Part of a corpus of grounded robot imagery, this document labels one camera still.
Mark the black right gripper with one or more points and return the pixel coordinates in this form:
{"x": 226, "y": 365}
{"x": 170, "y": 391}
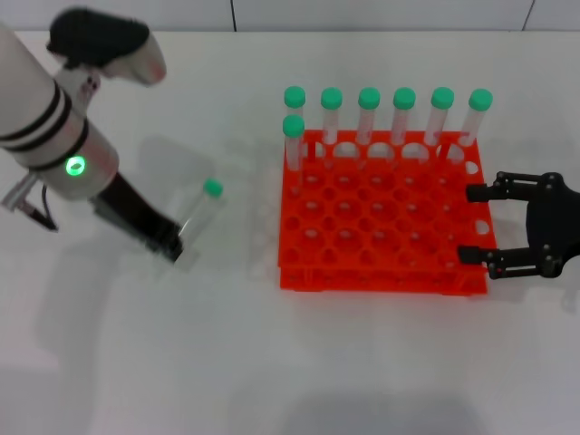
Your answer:
{"x": 555, "y": 222}

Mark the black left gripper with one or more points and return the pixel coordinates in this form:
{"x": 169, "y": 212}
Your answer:
{"x": 129, "y": 208}

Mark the clear test tube green cap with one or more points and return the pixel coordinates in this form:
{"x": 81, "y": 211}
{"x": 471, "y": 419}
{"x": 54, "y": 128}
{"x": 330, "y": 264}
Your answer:
{"x": 404, "y": 98}
{"x": 369, "y": 98}
{"x": 293, "y": 127}
{"x": 213, "y": 187}
{"x": 294, "y": 96}
{"x": 480, "y": 99}
{"x": 331, "y": 98}
{"x": 442, "y": 97}

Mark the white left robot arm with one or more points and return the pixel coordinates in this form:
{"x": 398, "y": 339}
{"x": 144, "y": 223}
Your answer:
{"x": 27, "y": 90}

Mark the orange test tube rack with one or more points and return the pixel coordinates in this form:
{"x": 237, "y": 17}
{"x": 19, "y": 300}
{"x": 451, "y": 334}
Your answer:
{"x": 362, "y": 254}

